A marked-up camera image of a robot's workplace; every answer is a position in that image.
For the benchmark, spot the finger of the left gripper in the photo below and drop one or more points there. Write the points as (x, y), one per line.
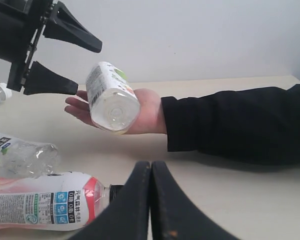
(50, 80)
(63, 26)

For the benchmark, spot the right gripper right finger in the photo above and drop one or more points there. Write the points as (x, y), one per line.
(173, 215)

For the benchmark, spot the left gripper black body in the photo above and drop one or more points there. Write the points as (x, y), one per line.
(21, 26)

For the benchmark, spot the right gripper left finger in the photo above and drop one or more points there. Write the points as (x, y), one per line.
(127, 216)

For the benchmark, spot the pink label black-cap bottle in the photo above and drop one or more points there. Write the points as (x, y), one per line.
(64, 201)

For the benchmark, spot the square white label bottle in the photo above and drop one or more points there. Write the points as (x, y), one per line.
(113, 105)

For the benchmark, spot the Suntory jasmine oolong bottle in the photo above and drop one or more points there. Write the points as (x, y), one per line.
(22, 159)

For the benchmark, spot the black sleeved forearm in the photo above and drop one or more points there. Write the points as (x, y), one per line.
(257, 126)

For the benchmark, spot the person's open hand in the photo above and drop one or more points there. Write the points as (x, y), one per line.
(150, 120)

